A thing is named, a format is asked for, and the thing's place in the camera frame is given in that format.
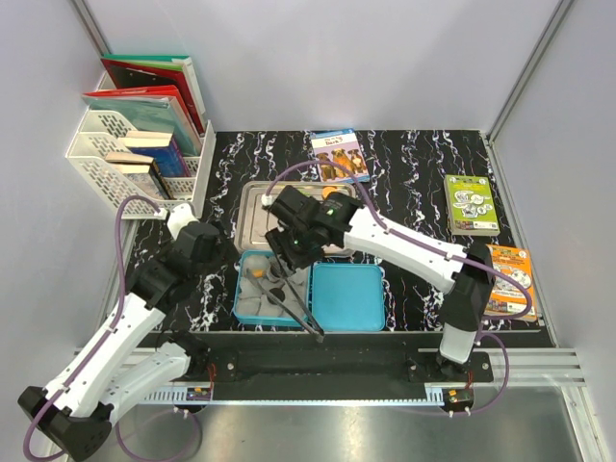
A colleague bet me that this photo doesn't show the black cookie bottom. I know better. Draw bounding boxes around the black cookie bottom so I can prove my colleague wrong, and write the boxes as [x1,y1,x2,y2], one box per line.
[268,288,286,304]

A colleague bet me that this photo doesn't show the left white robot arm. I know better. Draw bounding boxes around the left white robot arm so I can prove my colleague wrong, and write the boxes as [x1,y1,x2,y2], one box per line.
[17,205,238,461]

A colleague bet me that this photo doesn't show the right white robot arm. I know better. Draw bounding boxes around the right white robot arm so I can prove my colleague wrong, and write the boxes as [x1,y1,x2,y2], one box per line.
[261,185,496,382]

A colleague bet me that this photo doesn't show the steel baking tray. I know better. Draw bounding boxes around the steel baking tray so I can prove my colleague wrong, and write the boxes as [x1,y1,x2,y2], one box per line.
[235,181,327,251]

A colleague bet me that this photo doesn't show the blue cookie tin box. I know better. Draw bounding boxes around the blue cookie tin box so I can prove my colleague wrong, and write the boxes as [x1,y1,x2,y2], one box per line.
[233,250,311,327]

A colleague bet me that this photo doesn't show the white file organizer rack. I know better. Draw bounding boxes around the white file organizer rack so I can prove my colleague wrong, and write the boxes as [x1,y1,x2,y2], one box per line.
[65,100,217,217]

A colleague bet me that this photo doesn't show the blue tin lid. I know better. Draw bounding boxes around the blue tin lid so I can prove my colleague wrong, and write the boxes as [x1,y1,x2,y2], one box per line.
[311,263,385,333]

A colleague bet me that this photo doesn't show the dog picture book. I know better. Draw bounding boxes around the dog picture book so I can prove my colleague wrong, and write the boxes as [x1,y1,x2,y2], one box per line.
[310,129,370,183]

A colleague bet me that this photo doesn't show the dark paperback books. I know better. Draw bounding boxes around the dark paperback books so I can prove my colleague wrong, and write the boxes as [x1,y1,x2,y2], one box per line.
[104,151,174,200]

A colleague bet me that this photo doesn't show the blue paperback books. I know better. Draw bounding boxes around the blue paperback books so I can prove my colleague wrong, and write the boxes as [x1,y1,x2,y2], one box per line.
[118,130,191,178]

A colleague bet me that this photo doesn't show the teal and red folders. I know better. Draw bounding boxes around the teal and red folders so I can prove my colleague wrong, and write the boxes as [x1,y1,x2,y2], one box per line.
[82,90,202,156]

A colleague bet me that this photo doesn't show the green booklet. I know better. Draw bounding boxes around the green booklet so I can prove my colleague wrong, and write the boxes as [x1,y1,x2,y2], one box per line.
[444,174,501,237]

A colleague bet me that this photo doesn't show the green and red folders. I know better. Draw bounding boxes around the green and red folders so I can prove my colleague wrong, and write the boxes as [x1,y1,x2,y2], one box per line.
[100,54,206,135]

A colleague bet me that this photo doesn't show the orange booklet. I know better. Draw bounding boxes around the orange booklet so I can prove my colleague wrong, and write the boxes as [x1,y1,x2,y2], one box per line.
[480,244,539,322]

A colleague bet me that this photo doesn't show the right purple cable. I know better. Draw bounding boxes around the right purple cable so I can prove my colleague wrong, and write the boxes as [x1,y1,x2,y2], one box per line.
[263,161,534,416]

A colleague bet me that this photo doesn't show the purple cable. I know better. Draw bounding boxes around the purple cable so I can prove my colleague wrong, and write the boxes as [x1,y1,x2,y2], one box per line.
[21,194,201,461]
[263,161,534,416]

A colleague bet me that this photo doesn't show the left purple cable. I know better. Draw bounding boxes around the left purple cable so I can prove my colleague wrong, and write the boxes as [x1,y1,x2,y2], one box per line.
[21,194,201,461]

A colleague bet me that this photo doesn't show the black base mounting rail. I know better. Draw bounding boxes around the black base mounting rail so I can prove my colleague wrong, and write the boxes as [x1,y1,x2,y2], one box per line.
[194,331,494,384]

